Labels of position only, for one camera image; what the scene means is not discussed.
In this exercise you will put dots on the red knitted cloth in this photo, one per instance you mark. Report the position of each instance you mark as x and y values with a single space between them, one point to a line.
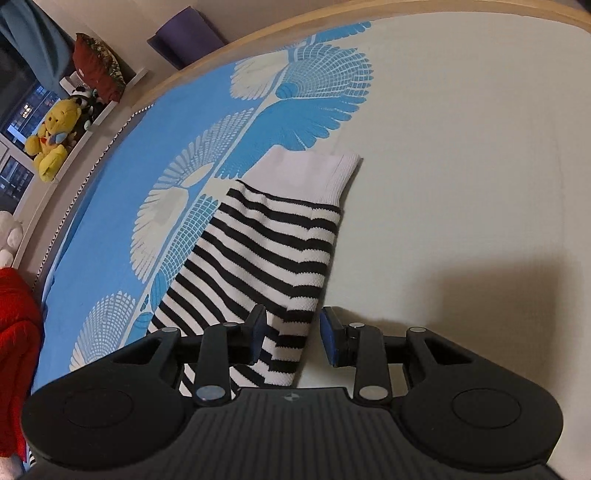
16 341

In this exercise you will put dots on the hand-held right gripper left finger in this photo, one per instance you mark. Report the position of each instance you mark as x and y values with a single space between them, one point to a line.
258 339

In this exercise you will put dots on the blue curtain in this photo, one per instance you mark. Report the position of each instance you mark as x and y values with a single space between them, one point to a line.
37 32

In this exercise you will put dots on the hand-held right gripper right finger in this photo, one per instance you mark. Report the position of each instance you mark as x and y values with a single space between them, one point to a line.
329 340

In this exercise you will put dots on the yellow plush bear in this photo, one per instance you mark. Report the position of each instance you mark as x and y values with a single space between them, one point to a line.
51 134

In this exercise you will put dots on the red patterned cushion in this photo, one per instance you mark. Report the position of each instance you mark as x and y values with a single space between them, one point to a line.
99 67

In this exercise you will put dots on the blue patterned bed sheet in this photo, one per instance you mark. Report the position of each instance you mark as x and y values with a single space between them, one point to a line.
429 138

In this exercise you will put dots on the panda plush toy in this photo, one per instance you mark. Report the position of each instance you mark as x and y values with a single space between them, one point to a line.
85 99

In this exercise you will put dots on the white window ledge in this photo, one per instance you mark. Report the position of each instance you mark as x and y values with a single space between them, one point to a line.
99 115

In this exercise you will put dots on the black white striped sweater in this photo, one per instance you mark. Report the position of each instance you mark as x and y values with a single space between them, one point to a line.
258 258

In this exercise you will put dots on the white plush toy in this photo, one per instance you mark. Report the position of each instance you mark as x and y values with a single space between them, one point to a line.
9 237

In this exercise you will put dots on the purple mat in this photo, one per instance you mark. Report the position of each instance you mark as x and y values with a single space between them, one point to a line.
187 39

